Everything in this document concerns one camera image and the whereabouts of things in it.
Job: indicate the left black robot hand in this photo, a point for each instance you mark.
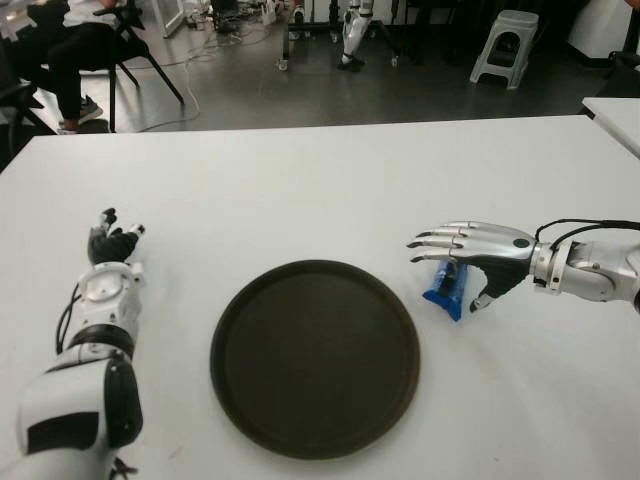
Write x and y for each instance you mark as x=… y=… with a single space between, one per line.
x=110 y=245

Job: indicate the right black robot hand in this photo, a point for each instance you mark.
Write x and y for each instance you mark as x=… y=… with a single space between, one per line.
x=495 y=250

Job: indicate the blue Oreo cookie pack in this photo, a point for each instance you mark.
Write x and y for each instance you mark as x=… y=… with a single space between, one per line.
x=447 y=292

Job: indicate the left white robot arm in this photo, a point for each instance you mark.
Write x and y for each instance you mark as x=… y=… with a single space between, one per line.
x=95 y=300

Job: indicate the black chair with armrest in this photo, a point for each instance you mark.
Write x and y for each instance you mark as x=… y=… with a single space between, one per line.
x=20 y=100

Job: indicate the white side table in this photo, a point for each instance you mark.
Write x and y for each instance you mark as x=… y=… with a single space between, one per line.
x=617 y=120

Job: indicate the person in black trousers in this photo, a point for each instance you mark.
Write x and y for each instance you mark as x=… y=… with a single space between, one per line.
x=75 y=55

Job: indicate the black office chair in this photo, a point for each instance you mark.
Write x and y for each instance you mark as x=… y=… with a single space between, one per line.
x=132 y=42

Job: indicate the round dark brown tray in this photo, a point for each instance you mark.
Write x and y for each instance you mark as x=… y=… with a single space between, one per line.
x=315 y=360

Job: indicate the black armchair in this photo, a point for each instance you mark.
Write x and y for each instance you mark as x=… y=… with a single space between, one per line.
x=622 y=75

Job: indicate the grey plastic stool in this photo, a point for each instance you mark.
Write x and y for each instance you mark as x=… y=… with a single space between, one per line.
x=510 y=30

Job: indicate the white framed board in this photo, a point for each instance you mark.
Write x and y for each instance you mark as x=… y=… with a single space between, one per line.
x=172 y=20

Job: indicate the white humanoid robot leg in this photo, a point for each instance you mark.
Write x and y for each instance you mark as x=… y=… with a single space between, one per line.
x=352 y=32

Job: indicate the black wheeled metal frame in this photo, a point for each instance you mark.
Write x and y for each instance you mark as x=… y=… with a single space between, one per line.
x=285 y=42

